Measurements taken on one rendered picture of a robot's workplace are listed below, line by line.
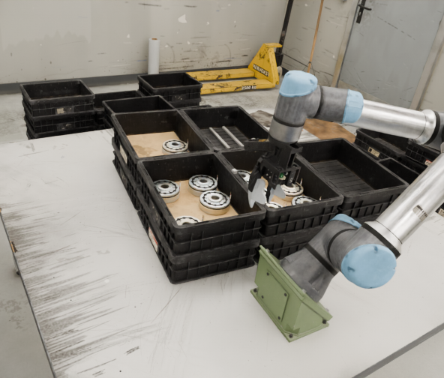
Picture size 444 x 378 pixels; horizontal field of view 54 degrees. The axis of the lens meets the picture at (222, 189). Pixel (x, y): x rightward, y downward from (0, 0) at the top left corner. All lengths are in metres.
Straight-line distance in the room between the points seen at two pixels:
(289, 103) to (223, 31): 4.39
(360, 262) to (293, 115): 0.38
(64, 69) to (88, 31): 0.44
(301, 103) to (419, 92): 3.53
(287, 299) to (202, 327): 0.25
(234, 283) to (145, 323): 0.31
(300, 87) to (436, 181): 0.41
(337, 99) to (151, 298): 0.77
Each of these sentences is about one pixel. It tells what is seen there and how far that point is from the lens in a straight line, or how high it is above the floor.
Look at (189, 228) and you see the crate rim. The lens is 1.24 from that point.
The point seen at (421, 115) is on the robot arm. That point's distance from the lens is 1.29.
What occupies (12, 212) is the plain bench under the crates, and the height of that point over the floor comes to 0.70.
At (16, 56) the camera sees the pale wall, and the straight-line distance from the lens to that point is 4.60.
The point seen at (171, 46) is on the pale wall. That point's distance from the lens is 5.07.
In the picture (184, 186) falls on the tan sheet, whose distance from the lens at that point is 1.59.
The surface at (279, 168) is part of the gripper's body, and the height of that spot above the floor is 1.18.
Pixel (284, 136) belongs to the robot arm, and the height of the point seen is 1.26.
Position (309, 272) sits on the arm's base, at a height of 0.90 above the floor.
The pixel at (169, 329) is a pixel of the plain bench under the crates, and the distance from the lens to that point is 1.28.
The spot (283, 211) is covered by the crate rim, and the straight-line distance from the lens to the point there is 1.37.
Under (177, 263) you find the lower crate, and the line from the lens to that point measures 1.31.
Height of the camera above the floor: 1.68
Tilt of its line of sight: 32 degrees down
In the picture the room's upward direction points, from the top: 8 degrees clockwise
